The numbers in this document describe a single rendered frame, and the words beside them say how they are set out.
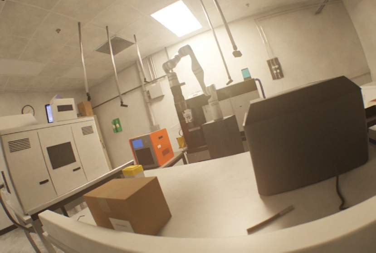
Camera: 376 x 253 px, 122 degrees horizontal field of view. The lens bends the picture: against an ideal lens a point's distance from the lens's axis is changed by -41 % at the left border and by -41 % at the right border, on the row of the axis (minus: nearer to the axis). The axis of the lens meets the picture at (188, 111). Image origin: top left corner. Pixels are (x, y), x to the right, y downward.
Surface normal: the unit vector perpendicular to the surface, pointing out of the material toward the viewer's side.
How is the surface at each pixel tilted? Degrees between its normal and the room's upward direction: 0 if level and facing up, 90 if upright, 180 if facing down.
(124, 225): 90
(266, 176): 90
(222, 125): 90
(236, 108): 90
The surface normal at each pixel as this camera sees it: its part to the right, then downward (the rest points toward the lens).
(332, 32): -0.33, 0.08
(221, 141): -0.61, 0.17
